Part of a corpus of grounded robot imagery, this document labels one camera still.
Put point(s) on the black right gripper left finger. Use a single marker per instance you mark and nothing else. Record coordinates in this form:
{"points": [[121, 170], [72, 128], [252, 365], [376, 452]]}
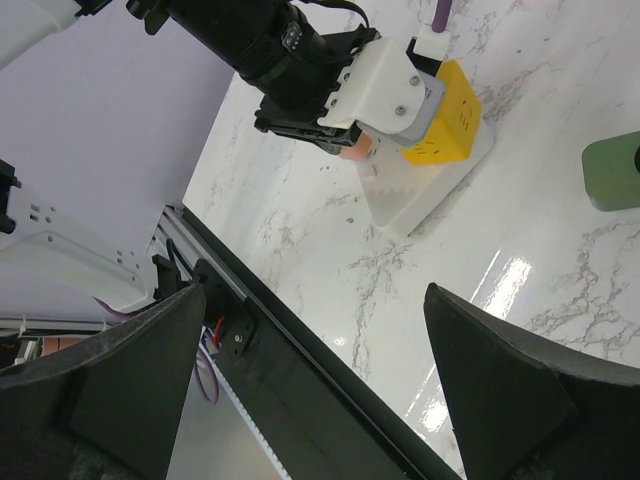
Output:
{"points": [[108, 407]]}

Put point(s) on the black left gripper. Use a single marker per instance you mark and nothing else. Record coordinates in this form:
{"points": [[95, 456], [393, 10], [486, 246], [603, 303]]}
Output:
{"points": [[301, 125]]}

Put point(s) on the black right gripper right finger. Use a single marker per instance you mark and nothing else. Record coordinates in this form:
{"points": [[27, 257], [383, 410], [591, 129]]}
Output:
{"points": [[525, 407]]}

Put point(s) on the yellow plug adapter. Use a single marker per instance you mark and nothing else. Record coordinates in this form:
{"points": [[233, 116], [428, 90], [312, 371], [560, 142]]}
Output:
{"points": [[451, 135]]}

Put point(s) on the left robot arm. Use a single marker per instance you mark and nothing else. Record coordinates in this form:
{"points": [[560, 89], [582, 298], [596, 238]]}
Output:
{"points": [[108, 123]]}

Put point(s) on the green power strip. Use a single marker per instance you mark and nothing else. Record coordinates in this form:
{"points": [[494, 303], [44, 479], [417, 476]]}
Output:
{"points": [[611, 172]]}

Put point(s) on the white slotted cable duct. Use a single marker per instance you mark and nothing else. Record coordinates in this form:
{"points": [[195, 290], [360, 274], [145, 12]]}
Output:
{"points": [[211, 353]]}

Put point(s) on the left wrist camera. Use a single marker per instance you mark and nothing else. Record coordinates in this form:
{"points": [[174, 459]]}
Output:
{"points": [[385, 95]]}

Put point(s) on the aluminium frame rail left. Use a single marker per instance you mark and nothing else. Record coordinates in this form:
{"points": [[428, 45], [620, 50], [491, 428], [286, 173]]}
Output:
{"points": [[171, 239]]}

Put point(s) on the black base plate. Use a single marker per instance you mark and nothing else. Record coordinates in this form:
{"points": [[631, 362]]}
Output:
{"points": [[319, 418]]}

